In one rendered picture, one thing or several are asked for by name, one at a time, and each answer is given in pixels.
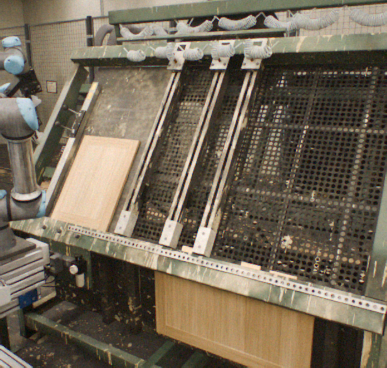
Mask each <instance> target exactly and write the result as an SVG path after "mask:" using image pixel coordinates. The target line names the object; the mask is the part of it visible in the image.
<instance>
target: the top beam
mask: <svg viewBox="0 0 387 368"><path fill-rule="evenodd" d="M246 40H248V39H245V40H235V43H234V47H236V46H237V45H238V44H240V43H241V42H242V44H241V45H239V46H238V47H237V48H236V49H235V54H234V55H233V56H232V57H230V59H229V62H230V64H231V65H242V64H243V61H244V57H245V56H244V48H247V47H244V46H245V45H244V44H243V42H245V41H246ZM277 41H279V42H278V43H277V44H276V45H275V46H274V47H273V48H272V54H271V56H270V57H268V58H265V59H262V64H292V63H371V62H387V32H385V33H360V34H347V35H322V36H296V37H283V38H268V41H267V45H268V46H269V47H270V48H271V47H272V46H273V45H274V44H275V43H276V42H277ZM212 42H213V41H194V42H191V44H190V47H189V48H190V49H195V48H199V49H201V50H202V49H203V48H204V47H205V46H206V45H207V44H208V46H207V47H206V48H205V49H204V50H203V54H204V55H203V57H202V58H201V59H199V60H195V61H190V60H186V59H185V61H184V62H185V63H186V64H187V65H211V63H212V60H213V58H212V55H211V49H214V48H211V46H210V45H209V44H212ZM167 44H168V43H155V44H142V45H117V46H92V47H78V48H74V50H73V52H72V55H71V57H70V59H71V61H73V62H74V63H81V64H82V65H83V66H84V67H133V66H168V64H169V62H170V61H169V59H167V58H156V57H155V51H154V50H152V49H151V48H150V46H151V47H152V48H154V49H156V48H158V47H166V46H167ZM148 47H149V48H148ZM124 48H125V49H126V50H127V51H128V52H129V51H132V50H134V51H138V50H142V51H143V52H144V51H145V50H146V49H147V48H148V49H147V51H146V52H145V55H146V56H145V59H144V60H142V61H140V62H132V61H130V60H128V58H127V54H128V53H127V52H126V51H125V50H124Z"/></svg>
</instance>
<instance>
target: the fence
mask: <svg viewBox="0 0 387 368"><path fill-rule="evenodd" d="M93 84H97V85H96V87H95V89H94V90H91V89H92V86H93ZM93 84H92V86H91V88H90V91H89V93H88V96H89V94H90V92H93V94H92V97H91V99H87V98H88V96H87V98H86V100H85V102H84V105H83V107H82V110H86V113H85V116H84V118H83V120H82V123H81V125H80V127H79V130H78V132H77V135H76V137H75V138H69V140H68V143H67V145H66V147H65V150H64V152H63V155H62V157H61V159H60V162H59V164H58V166H57V169H56V171H55V174H54V176H53V178H52V180H51V183H50V185H49V187H48V190H47V192H46V207H45V215H44V217H48V214H49V212H50V210H51V207H52V205H53V202H54V200H55V197H56V196H57V193H58V190H59V188H60V185H61V184H62V181H63V178H64V176H65V174H66V171H67V169H68V166H69V164H70V162H71V159H72V156H73V155H74V152H75V149H76V147H77V145H78V143H79V140H80V137H81V135H82V133H83V130H84V128H85V125H86V123H87V121H88V118H89V116H90V113H91V111H92V108H93V106H94V104H95V101H96V99H97V96H98V95H99V92H100V90H101V87H102V85H101V84H100V83H99V82H93Z"/></svg>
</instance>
